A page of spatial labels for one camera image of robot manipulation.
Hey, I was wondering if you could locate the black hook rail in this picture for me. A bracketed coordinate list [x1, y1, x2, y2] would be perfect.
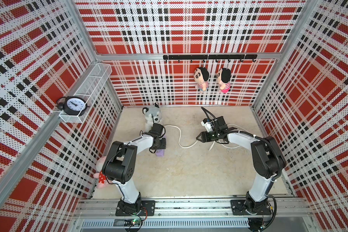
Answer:
[163, 54, 258, 61]

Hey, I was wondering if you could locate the doll with pink shorts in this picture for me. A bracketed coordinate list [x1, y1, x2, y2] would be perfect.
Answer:
[216, 68, 231, 93]

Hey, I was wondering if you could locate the grey husky plush toy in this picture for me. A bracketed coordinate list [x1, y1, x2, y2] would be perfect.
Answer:
[142, 102, 162, 132]

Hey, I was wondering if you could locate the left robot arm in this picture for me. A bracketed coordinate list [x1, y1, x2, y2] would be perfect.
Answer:
[101, 123, 166, 217]

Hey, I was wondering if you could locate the doll with blue shorts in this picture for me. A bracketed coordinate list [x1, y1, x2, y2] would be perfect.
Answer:
[193, 67, 209, 92]

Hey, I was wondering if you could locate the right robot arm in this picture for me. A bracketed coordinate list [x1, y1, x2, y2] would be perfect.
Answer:
[196, 117, 287, 215]

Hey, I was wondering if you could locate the purple power strip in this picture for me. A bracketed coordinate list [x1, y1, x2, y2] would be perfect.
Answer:
[155, 149, 165, 157]

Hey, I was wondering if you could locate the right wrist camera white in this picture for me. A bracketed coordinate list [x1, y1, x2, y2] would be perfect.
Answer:
[201, 119, 214, 132]

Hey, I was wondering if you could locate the white wire basket shelf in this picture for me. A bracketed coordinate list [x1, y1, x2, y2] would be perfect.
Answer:
[59, 63, 112, 124]

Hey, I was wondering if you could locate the white power cord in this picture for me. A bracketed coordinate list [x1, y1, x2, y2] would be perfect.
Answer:
[163, 124, 250, 151]

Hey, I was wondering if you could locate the black alarm clock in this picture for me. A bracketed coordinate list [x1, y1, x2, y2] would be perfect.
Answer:
[56, 96, 88, 116]

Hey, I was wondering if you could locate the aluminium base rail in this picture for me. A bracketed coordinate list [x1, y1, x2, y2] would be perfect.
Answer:
[70, 195, 319, 232]

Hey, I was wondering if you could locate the pink plush toy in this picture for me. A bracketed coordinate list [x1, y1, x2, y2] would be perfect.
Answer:
[93, 156, 108, 189]

